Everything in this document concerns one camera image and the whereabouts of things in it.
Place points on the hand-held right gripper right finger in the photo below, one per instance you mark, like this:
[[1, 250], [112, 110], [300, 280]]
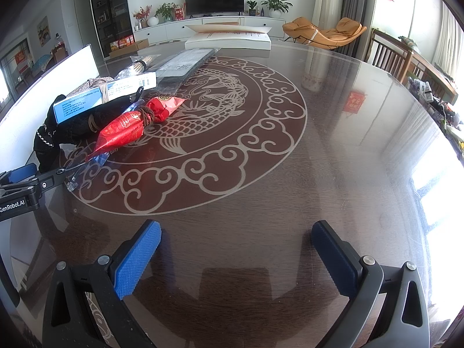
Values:
[[337, 261]]

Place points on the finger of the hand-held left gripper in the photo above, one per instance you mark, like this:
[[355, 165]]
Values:
[[21, 174], [50, 178]]

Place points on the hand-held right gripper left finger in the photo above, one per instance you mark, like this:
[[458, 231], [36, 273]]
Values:
[[137, 261]]

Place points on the clear plastic package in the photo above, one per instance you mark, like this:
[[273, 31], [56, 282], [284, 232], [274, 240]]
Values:
[[74, 185]]

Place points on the blue and white box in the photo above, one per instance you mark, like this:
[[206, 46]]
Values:
[[76, 105]]

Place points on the red snack packet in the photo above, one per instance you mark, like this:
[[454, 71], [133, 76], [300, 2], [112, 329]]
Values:
[[123, 123]]

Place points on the white board panel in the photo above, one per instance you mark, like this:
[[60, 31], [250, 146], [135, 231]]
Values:
[[54, 79]]

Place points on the grey patterned cloth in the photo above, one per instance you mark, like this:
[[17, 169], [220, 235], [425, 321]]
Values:
[[87, 85]]

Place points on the brown band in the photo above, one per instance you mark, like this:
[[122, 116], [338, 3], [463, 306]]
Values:
[[147, 116]]

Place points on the cardboard box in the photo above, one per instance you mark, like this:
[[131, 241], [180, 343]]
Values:
[[130, 47]]

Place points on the clear bag with dark contents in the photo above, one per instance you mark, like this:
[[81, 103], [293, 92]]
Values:
[[181, 65]]

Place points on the dark glass cabinet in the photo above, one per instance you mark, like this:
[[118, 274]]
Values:
[[108, 7]]

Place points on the red flowers in vase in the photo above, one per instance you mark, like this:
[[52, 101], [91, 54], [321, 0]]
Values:
[[142, 14]]

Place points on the white round vase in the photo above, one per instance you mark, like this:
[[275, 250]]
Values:
[[153, 21]]

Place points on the white television cabinet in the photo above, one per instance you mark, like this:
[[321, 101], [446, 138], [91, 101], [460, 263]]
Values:
[[170, 31]]

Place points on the cluttered wooden side table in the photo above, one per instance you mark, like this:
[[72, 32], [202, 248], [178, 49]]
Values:
[[435, 87]]

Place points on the leafy green potted plant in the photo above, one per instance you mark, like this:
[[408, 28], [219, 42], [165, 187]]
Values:
[[166, 11]]

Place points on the red gift bag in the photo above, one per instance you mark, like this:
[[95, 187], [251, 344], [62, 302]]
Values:
[[179, 13]]

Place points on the white flat box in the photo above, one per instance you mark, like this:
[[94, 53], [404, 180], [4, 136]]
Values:
[[232, 42]]

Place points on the orange lounge chair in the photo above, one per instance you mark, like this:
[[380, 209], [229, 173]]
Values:
[[326, 34]]

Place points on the tan cardboard sheet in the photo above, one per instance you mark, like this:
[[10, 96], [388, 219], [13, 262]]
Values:
[[232, 31]]

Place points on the black television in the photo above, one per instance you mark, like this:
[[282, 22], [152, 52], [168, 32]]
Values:
[[214, 0]]

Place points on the large green potted plant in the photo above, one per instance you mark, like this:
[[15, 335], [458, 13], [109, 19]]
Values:
[[276, 5]]

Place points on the small potted plant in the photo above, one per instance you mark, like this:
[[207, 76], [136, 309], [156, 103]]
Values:
[[252, 7]]

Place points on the framed wall painting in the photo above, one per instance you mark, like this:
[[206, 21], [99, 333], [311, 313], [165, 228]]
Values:
[[42, 31]]

